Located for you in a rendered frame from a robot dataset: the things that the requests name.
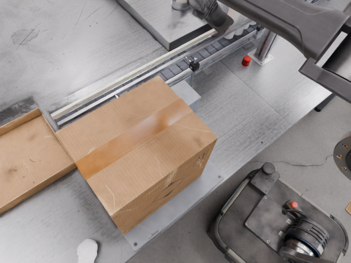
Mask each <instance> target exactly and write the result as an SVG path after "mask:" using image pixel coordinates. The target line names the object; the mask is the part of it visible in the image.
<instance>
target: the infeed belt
mask: <svg viewBox="0 0 351 263"><path fill-rule="evenodd" d="M257 26H259V24H258V23H256V25H254V26H249V27H248V29H247V30H244V31H243V33H242V35H240V36H235V35H233V38H232V39H231V40H226V39H224V38H221V39H219V40H218V41H216V42H214V43H212V44H210V45H209V46H207V47H205V48H203V49H201V50H199V51H198V52H196V53H194V54H192V55H190V56H189V57H188V58H189V59H190V60H191V61H193V60H194V58H195V57H197V61H198V62H200V61H202V60H204V59H206V58H208V57H209V56H211V55H213V54H215V53H216V52H218V51H220V50H221V49H223V48H225V47H227V46H228V45H230V44H232V43H234V42H236V41H237V40H239V39H241V38H243V37H244V36H246V35H247V34H249V33H251V32H253V31H254V30H256V28H257ZM219 34H220V33H215V34H214V35H212V36H210V37H208V38H207V39H205V40H203V41H201V42H199V43H197V44H195V45H194V46H192V47H190V48H188V49H186V50H185V51H182V52H181V53H179V54H177V55H175V56H173V57H171V58H169V59H168V60H166V61H164V62H162V63H160V64H158V65H156V66H155V67H153V68H151V69H149V70H147V71H145V72H143V73H142V74H140V75H138V76H136V77H134V78H132V79H131V80H129V81H127V82H125V83H123V84H122V85H119V86H117V87H115V88H114V89H112V90H110V91H108V92H106V93H104V94H103V95H101V96H99V97H97V98H95V99H93V100H91V101H89V102H88V103H86V104H84V105H82V106H80V107H78V108H76V109H75V110H73V111H71V112H69V113H67V114H65V115H66V116H65V115H63V116H62V117H60V118H58V119H56V120H55V121H56V123H58V122H60V121H61V120H63V119H65V118H67V117H69V116H71V115H72V114H74V113H76V112H78V111H80V110H82V109H83V108H85V107H87V106H89V105H91V104H93V103H95V102H96V101H98V100H100V99H102V98H104V97H106V96H107V95H109V94H111V93H113V92H115V91H117V90H118V89H120V88H122V87H124V86H126V85H128V84H129V83H131V82H133V81H135V80H136V79H138V78H140V77H142V76H144V75H146V74H148V73H149V72H151V71H153V70H155V69H157V68H159V67H160V66H162V65H164V64H166V63H168V62H170V61H171V60H173V59H175V58H177V57H179V56H181V55H182V54H184V53H186V52H188V51H190V50H192V49H194V48H195V47H197V46H199V45H201V44H203V43H205V42H206V41H208V40H210V39H212V38H214V37H216V36H218V35H219ZM189 64H190V63H189V62H188V61H187V60H186V59H183V60H181V61H180V62H178V63H176V64H174V65H172V66H171V67H169V68H167V69H165V70H163V71H161V72H160V73H158V74H156V75H154V76H152V77H151V78H149V79H147V80H145V81H143V82H142V83H140V84H138V85H137V86H134V87H133V88H131V89H129V90H127V91H126V92H124V93H122V94H120V95H118V96H119V97H120V96H122V95H124V94H126V93H127V92H129V91H131V90H133V89H135V88H136V87H138V86H140V85H142V84H144V83H146V82H147V81H149V80H151V79H153V78H155V77H156V76H160V77H161V78H162V80H163V81H164V82H166V81H167V80H169V79H171V78H172V77H174V76H176V75H178V74H179V73H181V72H183V71H185V70H187V69H188V68H189ZM115 99H116V98H113V99H111V100H109V101H108V102H106V103H104V104H102V105H100V106H98V107H97V108H95V109H93V110H91V111H89V112H88V113H86V114H84V115H82V116H80V117H79V118H77V119H75V120H73V121H71V122H69V123H68V124H66V125H64V126H62V127H60V129H62V128H64V127H66V126H68V125H69V124H71V123H73V122H75V121H77V120H79V119H80V118H82V117H84V116H86V115H88V114H89V113H91V112H93V111H95V110H97V109H98V108H100V107H102V106H104V105H106V104H107V103H109V102H111V101H113V100H115Z"/></svg>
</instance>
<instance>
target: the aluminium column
mask: <svg viewBox="0 0 351 263"><path fill-rule="evenodd" d="M277 37H278V35H277V34H275V33H273V32H272V31H270V30H269V29H265V31H264V33H263V35H262V38H261V40H260V42H259V44H258V47H257V49H256V51H255V53H254V56H256V57H257V58H258V59H259V60H260V61H262V60H264V59H265V58H267V57H268V55H269V53H270V51H271V49H272V47H273V45H274V43H275V41H276V39H277Z"/></svg>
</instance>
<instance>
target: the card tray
mask: <svg viewBox="0 0 351 263"><path fill-rule="evenodd" d="M75 168H77V166H76V165H75V163H74V161H73V160H72V158H71V156H70V155H69V154H68V152H67V151H66V149H65V148H64V146H63V145H62V143H61V142H60V140H59V139H58V137H57V135H56V134H55V132H54V130H53V129H52V127H51V126H50V124H49V123H48V121H47V120H46V118H45V117H44V115H43V114H42V112H41V111H40V109H39V108H36V109H34V110H32V111H30V112H29V113H27V114H25V115H23V116H21V117H19V118H17V119H15V120H13V121H11V122H9V123H7V124H5V125H3V126H1V127H0V215H1V214H3V213H4V212H6V211H8V210H9V209H11V208H12V207H14V206H16V205H17V204H19V203H21V202H22V201H24V200H25V199H27V198H29V197H30V196H32V195H33V194H35V193H37V192H38V191H40V190H41V189H43V188H45V187H46V186H48V185H50V184H51V183H53V182H54V181H56V180H57V179H59V178H61V177H62V176H64V175H65V174H67V173H69V172H70V171H72V170H73V169H75Z"/></svg>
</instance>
